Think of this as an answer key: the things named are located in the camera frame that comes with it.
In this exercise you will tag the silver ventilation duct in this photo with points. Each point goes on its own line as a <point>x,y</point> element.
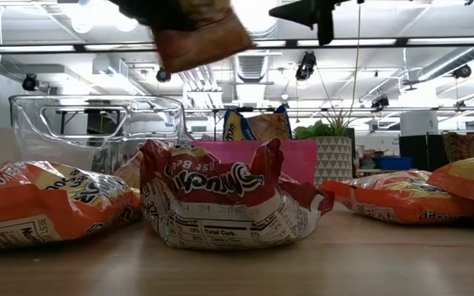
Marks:
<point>451,61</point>

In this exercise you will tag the blue storage bin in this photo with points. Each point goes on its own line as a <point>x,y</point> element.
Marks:
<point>393,163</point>

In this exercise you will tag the black cabinet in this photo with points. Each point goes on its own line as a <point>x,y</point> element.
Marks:
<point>422,152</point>

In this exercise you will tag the red Maruchan noodle pack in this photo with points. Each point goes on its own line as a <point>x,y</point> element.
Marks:
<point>229,197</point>
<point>204,41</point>
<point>131,172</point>

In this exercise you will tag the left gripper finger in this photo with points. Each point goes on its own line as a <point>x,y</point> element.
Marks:
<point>146,10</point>

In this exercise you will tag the green succulent plant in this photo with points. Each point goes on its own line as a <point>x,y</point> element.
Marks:
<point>319,129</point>

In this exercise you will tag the clear plastic container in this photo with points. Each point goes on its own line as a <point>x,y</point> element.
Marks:
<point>27,135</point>

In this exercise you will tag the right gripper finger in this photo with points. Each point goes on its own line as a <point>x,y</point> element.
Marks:
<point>298,12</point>

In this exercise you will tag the white patterned plant pot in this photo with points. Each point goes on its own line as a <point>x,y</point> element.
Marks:
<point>333,164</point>

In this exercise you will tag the pink plastic container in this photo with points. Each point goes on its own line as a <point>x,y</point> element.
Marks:
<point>298,160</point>

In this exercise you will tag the orange Maruchan noodle pack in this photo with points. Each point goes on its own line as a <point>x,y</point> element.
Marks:
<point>35,205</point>
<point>471,177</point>
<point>385,197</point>

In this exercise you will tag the patterned orange cloth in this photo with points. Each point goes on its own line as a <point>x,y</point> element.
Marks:
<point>461,146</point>

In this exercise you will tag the black ceiling camera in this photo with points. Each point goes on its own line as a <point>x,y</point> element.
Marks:
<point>462,72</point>
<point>306,66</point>
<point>380,102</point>
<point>30,82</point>
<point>163,75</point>

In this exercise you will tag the white box unit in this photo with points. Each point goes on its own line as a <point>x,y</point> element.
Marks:
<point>418,122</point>

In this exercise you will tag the blue Maruchan noodle pack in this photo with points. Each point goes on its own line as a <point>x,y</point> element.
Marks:
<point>257,125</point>

